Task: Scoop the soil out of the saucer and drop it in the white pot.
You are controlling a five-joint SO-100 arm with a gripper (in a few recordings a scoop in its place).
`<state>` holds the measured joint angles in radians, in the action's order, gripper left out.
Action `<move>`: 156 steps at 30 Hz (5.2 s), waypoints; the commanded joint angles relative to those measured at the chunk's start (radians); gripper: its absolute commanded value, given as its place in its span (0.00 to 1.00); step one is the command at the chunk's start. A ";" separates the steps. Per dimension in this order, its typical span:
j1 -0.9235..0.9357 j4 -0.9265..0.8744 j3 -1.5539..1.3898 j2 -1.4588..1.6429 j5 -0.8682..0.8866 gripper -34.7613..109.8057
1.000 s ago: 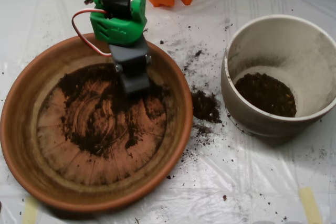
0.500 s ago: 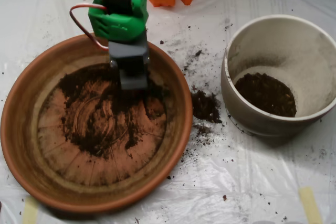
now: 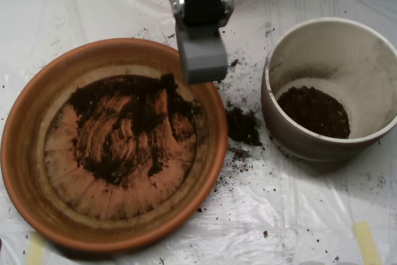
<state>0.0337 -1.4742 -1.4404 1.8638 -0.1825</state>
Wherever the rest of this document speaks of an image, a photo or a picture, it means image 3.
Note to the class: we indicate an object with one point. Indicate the white plastic sheet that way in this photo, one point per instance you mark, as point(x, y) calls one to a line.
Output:
point(279, 200)

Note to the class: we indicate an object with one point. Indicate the terracotta clay bowl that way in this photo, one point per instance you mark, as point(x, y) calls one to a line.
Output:
point(24, 153)

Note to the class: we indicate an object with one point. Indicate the white ceramic pot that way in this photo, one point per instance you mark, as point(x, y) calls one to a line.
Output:
point(310, 150)

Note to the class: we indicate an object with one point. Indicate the spilled dark soil heap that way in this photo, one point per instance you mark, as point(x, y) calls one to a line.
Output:
point(242, 125)

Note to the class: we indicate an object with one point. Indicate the beige masking tape strip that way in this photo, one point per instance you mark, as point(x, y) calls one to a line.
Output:
point(367, 243)
point(34, 251)

